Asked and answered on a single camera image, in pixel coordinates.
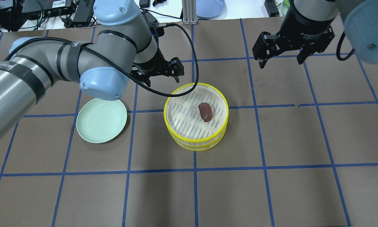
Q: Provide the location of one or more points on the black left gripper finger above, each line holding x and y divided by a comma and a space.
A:
176, 69
142, 79

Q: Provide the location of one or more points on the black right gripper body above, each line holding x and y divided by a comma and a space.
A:
306, 26

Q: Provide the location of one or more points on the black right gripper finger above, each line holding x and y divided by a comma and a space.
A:
309, 50
266, 47

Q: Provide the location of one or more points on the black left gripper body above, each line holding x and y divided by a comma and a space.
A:
153, 65

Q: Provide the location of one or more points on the yellow steamer tray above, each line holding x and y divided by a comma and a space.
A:
183, 119
201, 145

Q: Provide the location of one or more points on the dark red bun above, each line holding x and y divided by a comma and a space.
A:
206, 112

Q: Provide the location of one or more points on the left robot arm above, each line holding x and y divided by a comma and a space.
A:
125, 49

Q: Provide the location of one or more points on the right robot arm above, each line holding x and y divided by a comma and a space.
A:
360, 35

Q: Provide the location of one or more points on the light green plate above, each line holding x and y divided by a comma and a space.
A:
100, 121

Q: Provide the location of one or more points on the blue plate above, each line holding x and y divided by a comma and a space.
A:
209, 9

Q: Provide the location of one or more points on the aluminium frame post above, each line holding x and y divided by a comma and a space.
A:
189, 12

